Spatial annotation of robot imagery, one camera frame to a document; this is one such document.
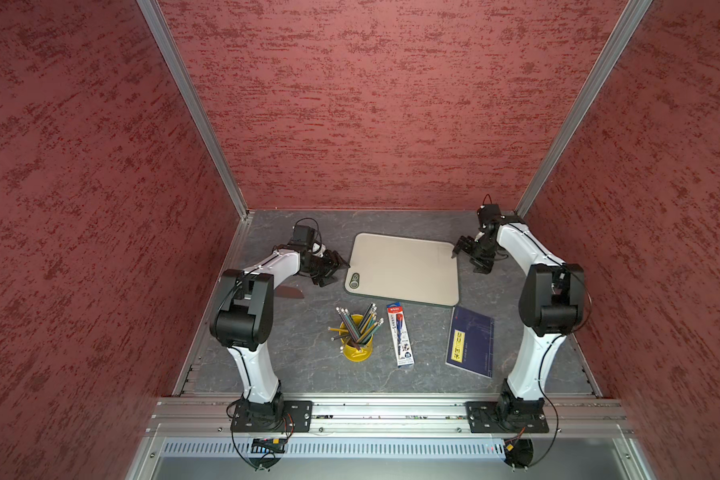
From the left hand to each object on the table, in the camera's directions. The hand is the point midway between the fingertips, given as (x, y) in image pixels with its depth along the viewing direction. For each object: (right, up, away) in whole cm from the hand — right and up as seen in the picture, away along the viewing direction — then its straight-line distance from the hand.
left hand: (344, 274), depth 94 cm
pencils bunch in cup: (+4, -14, -15) cm, 21 cm away
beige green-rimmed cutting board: (+20, +1, +9) cm, 22 cm away
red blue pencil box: (+18, -17, -7) cm, 26 cm away
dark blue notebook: (+38, -20, -8) cm, 44 cm away
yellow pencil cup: (+4, -19, -17) cm, 26 cm away
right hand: (+38, +4, +1) cm, 39 cm away
